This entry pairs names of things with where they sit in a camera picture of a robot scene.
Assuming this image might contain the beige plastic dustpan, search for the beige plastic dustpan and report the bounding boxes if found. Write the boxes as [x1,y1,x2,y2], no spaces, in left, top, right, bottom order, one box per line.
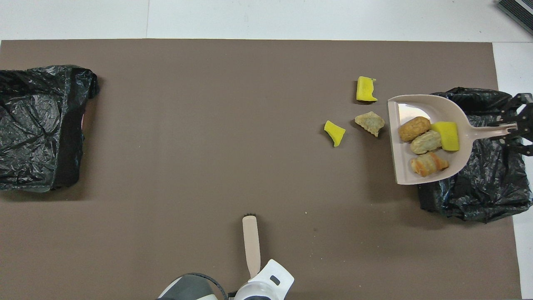
[387,94,518,185]

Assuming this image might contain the yellow green-backed sponge block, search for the yellow green-backed sponge block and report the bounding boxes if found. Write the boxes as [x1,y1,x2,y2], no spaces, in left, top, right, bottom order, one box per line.
[431,121,461,152]

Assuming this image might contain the striped orange croissant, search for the striped orange croissant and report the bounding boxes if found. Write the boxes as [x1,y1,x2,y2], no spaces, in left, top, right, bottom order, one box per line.
[410,152,450,178]

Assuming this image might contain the pale lumpy bread piece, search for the pale lumpy bread piece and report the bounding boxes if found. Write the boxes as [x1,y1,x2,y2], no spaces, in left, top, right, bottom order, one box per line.
[410,130,443,155]

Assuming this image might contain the brown oval croquette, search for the brown oval croquette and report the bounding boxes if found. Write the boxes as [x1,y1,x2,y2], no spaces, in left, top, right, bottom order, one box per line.
[398,116,432,143]

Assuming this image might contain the pale toast piece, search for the pale toast piece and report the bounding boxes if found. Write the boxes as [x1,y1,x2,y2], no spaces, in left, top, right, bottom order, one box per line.
[354,111,386,137]

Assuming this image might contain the notched yellow sponge piece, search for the notched yellow sponge piece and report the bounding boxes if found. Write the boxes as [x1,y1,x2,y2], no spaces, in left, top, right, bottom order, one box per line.
[356,76,378,102]

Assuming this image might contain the small yellow sponge wedge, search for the small yellow sponge wedge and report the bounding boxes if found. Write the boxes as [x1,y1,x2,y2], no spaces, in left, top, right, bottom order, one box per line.
[324,120,346,148]

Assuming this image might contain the beige hand brush black bristles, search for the beige hand brush black bristles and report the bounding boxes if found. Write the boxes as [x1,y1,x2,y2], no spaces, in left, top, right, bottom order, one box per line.
[242,214,262,279]

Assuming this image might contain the black bag lined bin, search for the black bag lined bin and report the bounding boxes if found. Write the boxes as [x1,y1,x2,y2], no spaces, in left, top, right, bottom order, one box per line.
[0,65,100,193]
[418,87,533,223]

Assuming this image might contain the dark ribbed grille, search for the dark ribbed grille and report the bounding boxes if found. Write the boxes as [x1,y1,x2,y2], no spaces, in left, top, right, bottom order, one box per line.
[496,0,533,36]

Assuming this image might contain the brown table mat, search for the brown table mat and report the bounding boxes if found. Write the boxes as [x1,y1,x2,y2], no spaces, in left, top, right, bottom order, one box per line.
[0,39,523,300]

